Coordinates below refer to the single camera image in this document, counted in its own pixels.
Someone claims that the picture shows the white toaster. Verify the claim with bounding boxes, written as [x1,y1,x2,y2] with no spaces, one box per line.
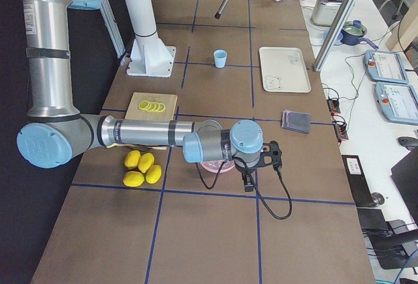
[311,0,343,27]

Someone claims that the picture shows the cream bear serving tray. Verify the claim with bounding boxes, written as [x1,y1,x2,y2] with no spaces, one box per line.
[259,46,311,93]

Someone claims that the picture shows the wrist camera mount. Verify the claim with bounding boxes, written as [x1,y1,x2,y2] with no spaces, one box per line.
[257,140,282,172]

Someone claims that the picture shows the black computer mouse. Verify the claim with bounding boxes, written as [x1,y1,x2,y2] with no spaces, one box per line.
[397,136,418,151]

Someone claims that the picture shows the black monitor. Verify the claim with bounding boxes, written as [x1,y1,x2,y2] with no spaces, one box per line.
[391,148,418,210]

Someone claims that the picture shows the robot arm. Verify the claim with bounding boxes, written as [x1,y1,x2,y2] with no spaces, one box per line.
[16,0,264,191]

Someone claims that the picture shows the blue saucepan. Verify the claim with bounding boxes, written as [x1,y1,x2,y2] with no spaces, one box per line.
[341,20,379,50]

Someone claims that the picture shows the blue bowl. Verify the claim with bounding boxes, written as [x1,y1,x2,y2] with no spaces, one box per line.
[322,28,344,46]

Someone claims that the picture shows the teach pendant far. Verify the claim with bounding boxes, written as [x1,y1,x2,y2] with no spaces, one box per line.
[364,50,409,84]

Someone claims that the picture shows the grey folded cloth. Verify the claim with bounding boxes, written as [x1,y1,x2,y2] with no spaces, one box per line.
[281,110,311,134]

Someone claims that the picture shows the steel muddler black tip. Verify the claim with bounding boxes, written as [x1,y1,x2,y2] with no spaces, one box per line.
[214,0,229,20]

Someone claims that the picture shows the teach pendant near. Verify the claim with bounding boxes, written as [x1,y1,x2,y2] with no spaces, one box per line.
[375,82,417,125]

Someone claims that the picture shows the lemon slices row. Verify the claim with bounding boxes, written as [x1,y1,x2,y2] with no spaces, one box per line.
[138,100,166,113]

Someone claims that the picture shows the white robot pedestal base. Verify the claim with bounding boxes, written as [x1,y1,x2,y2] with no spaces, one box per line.
[125,0,176,78]

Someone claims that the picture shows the wooden cutting board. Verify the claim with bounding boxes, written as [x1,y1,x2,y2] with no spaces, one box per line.
[125,92,179,151]

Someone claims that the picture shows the yellow lemon top left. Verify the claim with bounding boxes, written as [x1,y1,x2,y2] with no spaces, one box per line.
[124,150,141,170]

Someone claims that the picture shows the aluminium frame post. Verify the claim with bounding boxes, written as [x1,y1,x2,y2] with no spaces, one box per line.
[313,0,356,72]

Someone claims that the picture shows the teach pendant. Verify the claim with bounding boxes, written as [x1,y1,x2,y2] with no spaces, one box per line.
[375,82,417,125]
[364,50,409,84]

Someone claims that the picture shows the yellow lemon top right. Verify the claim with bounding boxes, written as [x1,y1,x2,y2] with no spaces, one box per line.
[137,153,155,173]

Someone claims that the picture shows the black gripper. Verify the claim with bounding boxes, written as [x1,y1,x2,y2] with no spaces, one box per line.
[234,159,257,192]

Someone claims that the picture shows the yellow lemon bottom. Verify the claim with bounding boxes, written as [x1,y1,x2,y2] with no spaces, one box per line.
[123,170,145,187]

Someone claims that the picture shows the pink bowl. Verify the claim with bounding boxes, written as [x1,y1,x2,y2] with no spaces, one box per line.
[200,160,235,174]

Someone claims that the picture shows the light blue plastic cup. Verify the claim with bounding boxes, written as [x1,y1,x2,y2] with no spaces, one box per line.
[213,50,227,69]

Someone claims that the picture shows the yellow lemon middle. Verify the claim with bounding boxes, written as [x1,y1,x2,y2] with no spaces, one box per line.
[145,165,162,184]

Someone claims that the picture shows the yellow lemon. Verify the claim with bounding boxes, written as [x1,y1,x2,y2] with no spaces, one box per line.
[145,165,162,184]
[137,153,155,173]
[123,170,145,187]
[124,150,141,170]

